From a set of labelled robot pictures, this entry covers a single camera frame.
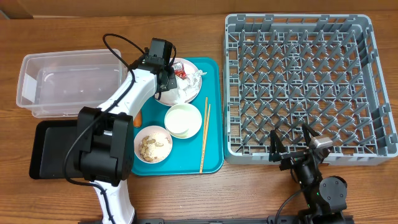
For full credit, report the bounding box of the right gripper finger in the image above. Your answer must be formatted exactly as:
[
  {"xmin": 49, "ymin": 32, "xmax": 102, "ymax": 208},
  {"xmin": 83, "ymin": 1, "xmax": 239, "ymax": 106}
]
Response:
[
  {"xmin": 269, "ymin": 130, "xmax": 286, "ymax": 162},
  {"xmin": 302, "ymin": 123, "xmax": 320, "ymax": 146}
]

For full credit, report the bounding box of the white tissue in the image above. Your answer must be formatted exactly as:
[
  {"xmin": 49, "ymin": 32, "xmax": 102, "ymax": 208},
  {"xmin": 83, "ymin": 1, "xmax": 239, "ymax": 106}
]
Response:
[
  {"xmin": 174, "ymin": 78, "xmax": 193, "ymax": 103},
  {"xmin": 187, "ymin": 70, "xmax": 206, "ymax": 93}
]

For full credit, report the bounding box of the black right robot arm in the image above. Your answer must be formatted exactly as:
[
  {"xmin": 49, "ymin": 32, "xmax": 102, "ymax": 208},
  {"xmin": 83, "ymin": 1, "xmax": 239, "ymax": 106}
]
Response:
[{"xmin": 269, "ymin": 123, "xmax": 354, "ymax": 223}]

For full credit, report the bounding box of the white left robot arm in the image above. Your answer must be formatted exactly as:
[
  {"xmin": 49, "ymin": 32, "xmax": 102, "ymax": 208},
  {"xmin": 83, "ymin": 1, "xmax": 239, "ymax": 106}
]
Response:
[{"xmin": 68, "ymin": 38, "xmax": 177, "ymax": 223}]

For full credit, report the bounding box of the grey dishwasher rack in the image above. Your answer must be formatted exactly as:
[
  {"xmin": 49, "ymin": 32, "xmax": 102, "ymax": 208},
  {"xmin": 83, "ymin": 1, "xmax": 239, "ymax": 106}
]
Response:
[{"xmin": 223, "ymin": 14, "xmax": 397, "ymax": 166}]

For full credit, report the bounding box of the red snack wrapper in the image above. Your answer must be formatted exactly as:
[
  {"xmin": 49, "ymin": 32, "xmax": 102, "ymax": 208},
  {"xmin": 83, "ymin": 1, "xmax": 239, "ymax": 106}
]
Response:
[{"xmin": 172, "ymin": 62, "xmax": 187, "ymax": 79}]

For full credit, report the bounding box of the large pink plate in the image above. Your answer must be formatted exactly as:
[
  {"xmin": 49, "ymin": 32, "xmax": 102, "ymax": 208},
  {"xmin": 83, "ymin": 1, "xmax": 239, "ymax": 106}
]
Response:
[{"xmin": 154, "ymin": 58, "xmax": 206, "ymax": 106}]

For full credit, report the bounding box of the orange carrot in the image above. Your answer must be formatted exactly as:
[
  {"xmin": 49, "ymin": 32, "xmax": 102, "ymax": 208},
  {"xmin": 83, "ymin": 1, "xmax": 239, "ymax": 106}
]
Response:
[{"xmin": 133, "ymin": 110, "xmax": 142, "ymax": 128}]

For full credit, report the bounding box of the pale green bowl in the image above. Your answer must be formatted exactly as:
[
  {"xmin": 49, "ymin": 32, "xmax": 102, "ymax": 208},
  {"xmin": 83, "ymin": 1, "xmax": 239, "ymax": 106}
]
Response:
[{"xmin": 171, "ymin": 103, "xmax": 202, "ymax": 139}]

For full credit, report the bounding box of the right wooden chopstick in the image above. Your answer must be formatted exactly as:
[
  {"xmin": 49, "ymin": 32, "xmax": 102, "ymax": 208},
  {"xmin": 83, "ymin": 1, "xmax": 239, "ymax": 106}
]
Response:
[{"xmin": 200, "ymin": 104, "xmax": 211, "ymax": 174}]

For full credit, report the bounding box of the wooden chopstick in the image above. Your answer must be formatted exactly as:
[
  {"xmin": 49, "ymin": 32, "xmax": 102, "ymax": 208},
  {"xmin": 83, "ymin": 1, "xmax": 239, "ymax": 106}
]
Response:
[
  {"xmin": 200, "ymin": 97, "xmax": 208, "ymax": 174},
  {"xmin": 200, "ymin": 104, "xmax": 211, "ymax": 174}
]

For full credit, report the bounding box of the teal plastic tray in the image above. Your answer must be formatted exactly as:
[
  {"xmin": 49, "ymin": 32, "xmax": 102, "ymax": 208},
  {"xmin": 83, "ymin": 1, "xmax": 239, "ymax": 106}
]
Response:
[{"xmin": 132, "ymin": 57, "xmax": 224, "ymax": 176}]

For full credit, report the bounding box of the left wooden chopstick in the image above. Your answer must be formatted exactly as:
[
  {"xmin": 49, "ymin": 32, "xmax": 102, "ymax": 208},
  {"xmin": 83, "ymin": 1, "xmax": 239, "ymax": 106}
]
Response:
[{"xmin": 200, "ymin": 97, "xmax": 208, "ymax": 174}]

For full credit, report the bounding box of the small pink bowl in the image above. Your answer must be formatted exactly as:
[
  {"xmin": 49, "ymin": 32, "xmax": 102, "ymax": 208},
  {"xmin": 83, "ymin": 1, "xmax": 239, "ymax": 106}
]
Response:
[{"xmin": 134, "ymin": 126, "xmax": 173, "ymax": 164}]

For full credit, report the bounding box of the rice and peanut food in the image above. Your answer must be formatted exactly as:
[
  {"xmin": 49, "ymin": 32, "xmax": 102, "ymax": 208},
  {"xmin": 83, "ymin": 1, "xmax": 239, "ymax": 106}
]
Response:
[{"xmin": 139, "ymin": 133, "xmax": 172, "ymax": 163}]

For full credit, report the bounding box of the clear plastic bin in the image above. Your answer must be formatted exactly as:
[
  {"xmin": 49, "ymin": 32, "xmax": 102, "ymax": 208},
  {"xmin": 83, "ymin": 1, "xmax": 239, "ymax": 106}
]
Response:
[{"xmin": 16, "ymin": 49, "xmax": 126, "ymax": 118}]

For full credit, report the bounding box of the black plastic tray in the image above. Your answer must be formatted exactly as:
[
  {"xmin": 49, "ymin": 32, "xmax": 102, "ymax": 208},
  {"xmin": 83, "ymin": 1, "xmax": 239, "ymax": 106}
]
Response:
[{"xmin": 29, "ymin": 119, "xmax": 77, "ymax": 179}]

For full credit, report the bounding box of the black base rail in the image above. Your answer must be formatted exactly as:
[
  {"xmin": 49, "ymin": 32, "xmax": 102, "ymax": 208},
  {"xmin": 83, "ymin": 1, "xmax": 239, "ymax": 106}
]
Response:
[{"xmin": 77, "ymin": 215, "xmax": 355, "ymax": 224}]

